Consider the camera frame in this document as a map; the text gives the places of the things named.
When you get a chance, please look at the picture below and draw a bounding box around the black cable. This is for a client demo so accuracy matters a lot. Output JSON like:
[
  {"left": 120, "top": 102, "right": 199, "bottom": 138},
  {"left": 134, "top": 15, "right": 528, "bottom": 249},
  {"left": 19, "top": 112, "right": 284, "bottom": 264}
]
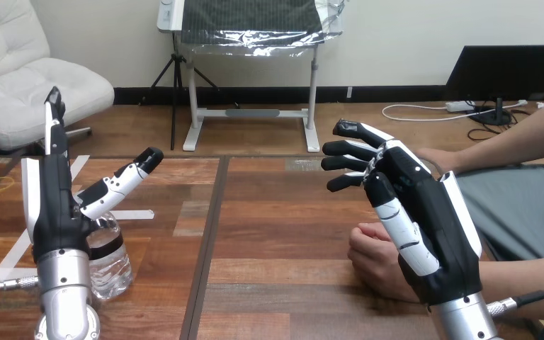
[
  {"left": 0, "top": 276, "right": 40, "bottom": 295},
  {"left": 487, "top": 288, "right": 544, "bottom": 340}
]

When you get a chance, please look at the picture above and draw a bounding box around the foil sheet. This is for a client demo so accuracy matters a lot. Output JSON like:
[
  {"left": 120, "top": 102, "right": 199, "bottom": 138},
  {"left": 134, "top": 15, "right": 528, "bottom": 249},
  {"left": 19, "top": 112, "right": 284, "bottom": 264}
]
[{"left": 178, "top": 0, "right": 349, "bottom": 58}]

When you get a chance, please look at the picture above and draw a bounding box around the dark screen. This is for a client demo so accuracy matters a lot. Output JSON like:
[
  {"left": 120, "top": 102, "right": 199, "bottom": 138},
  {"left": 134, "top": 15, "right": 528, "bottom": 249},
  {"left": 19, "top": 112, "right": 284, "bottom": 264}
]
[{"left": 444, "top": 44, "right": 544, "bottom": 127}]

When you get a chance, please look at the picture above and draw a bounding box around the person's forearm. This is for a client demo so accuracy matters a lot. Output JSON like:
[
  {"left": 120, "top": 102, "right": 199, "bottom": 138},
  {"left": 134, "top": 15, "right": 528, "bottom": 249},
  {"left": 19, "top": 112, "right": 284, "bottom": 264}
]
[
  {"left": 453, "top": 91, "right": 544, "bottom": 176},
  {"left": 478, "top": 254, "right": 544, "bottom": 326}
]

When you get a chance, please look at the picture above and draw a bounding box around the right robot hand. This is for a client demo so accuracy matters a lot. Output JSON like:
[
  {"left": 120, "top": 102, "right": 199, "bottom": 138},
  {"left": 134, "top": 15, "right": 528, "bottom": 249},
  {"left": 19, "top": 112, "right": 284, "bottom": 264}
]
[{"left": 320, "top": 118, "right": 484, "bottom": 307}]

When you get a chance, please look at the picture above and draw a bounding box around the tangle of cables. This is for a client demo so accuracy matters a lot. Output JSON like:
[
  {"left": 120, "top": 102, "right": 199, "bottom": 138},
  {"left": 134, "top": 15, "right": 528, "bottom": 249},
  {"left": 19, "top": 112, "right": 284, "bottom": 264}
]
[{"left": 381, "top": 98, "right": 544, "bottom": 142}]

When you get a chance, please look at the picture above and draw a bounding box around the black tripod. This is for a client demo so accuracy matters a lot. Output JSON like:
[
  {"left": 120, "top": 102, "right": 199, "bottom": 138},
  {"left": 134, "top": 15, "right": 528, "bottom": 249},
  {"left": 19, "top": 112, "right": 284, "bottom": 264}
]
[{"left": 140, "top": 50, "right": 241, "bottom": 152}]

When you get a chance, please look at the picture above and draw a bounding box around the white cushioned chair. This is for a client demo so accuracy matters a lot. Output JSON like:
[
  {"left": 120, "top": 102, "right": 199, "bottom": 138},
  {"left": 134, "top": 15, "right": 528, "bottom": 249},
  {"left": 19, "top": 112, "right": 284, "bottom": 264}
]
[{"left": 0, "top": 0, "right": 115, "bottom": 154}]

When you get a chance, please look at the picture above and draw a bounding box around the clear water bottle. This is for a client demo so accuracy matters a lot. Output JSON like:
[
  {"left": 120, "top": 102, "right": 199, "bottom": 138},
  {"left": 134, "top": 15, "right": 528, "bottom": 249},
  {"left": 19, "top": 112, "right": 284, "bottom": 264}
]
[{"left": 86, "top": 212, "right": 135, "bottom": 301}]

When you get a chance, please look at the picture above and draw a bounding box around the person's hand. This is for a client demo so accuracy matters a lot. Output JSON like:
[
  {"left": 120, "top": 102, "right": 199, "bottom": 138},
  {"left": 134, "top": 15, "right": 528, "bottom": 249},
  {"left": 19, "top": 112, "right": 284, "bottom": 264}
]
[
  {"left": 346, "top": 222, "right": 419, "bottom": 304},
  {"left": 414, "top": 147, "right": 462, "bottom": 178}
]

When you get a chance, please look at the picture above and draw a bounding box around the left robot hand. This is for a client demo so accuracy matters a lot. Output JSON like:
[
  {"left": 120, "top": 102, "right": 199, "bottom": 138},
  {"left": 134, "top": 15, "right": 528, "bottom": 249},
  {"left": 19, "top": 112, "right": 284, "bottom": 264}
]
[{"left": 21, "top": 86, "right": 165, "bottom": 263}]

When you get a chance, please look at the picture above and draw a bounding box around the white power strip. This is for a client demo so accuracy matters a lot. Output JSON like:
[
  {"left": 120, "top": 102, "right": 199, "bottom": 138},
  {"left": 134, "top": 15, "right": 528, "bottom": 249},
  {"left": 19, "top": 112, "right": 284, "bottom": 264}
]
[{"left": 445, "top": 99, "right": 476, "bottom": 114}]

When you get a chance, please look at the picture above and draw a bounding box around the white desk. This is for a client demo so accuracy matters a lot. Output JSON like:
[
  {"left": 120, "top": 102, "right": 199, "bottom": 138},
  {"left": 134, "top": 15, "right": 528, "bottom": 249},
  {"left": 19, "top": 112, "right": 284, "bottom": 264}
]
[{"left": 156, "top": 0, "right": 323, "bottom": 154}]

